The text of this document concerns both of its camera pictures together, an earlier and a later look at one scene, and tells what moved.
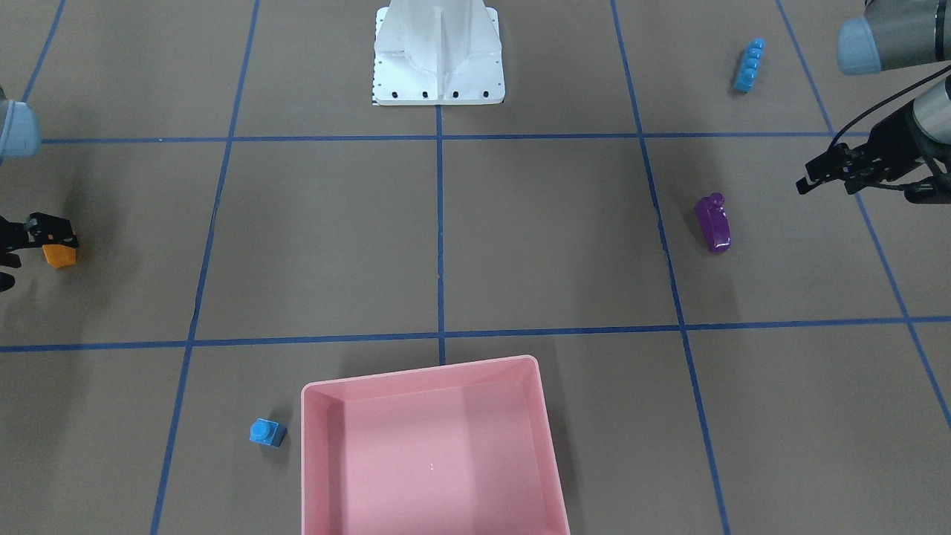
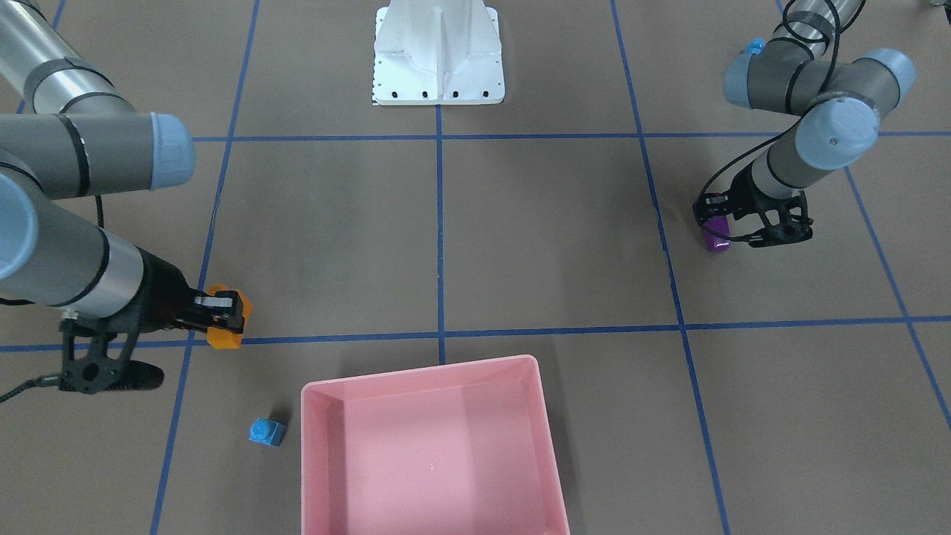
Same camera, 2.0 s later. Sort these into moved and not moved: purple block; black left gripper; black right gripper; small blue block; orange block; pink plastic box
Moved: black right gripper; orange block; black left gripper
Not moved: small blue block; purple block; pink plastic box
